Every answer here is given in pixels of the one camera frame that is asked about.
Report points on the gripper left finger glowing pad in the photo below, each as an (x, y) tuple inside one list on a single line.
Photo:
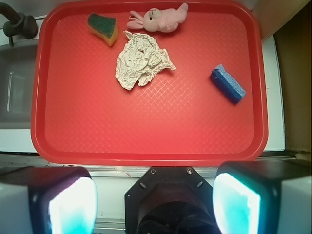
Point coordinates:
[(47, 200)]

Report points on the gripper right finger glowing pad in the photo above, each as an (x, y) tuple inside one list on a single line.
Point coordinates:
[(263, 197)]

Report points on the blue sponge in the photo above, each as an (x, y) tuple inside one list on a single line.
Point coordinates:
[(231, 89)]

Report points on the green and yellow sponge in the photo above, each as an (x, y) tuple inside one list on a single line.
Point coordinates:
[(104, 27)]

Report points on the red plastic tray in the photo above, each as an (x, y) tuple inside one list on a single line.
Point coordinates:
[(82, 115)]

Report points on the steel sink basin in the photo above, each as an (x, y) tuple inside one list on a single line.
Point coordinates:
[(17, 71)]

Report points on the crumpled white paper towel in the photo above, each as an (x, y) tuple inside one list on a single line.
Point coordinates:
[(141, 60)]

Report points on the dark metal faucet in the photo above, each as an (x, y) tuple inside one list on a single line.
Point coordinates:
[(17, 24)]

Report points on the pink plush bunny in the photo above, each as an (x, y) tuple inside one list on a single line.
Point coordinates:
[(155, 20)]

